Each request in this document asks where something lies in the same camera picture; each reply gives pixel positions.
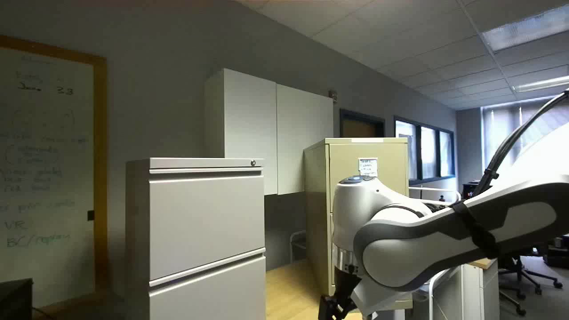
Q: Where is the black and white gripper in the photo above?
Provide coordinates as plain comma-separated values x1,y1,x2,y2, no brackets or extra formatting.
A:
318,269,359,320

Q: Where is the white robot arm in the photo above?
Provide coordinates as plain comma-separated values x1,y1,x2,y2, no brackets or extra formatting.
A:
318,130,569,320

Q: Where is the beige metal file cabinet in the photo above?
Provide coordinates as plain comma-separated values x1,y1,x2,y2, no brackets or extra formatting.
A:
304,137,409,310

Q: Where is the white drawer label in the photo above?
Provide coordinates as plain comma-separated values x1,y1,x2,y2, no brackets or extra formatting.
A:
357,157,379,178

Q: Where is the beige top cabinet drawer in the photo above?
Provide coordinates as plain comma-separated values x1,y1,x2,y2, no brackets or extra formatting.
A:
325,139,409,210

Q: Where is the grey lateral file cabinet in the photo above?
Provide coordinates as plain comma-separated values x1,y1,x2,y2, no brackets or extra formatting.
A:
124,157,265,320

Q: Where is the black office chair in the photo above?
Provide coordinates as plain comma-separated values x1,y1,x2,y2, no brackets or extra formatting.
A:
498,255,564,317

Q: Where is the wood framed whiteboard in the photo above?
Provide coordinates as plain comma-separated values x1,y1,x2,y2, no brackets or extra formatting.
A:
0,36,108,310

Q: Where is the white desk pedestal cabinet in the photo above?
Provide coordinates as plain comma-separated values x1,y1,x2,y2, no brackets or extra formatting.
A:
427,258,499,320

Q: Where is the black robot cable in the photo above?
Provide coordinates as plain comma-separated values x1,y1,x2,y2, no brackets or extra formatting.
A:
450,89,569,256

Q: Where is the white wall cupboard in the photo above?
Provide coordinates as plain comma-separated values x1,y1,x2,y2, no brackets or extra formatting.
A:
204,70,334,194

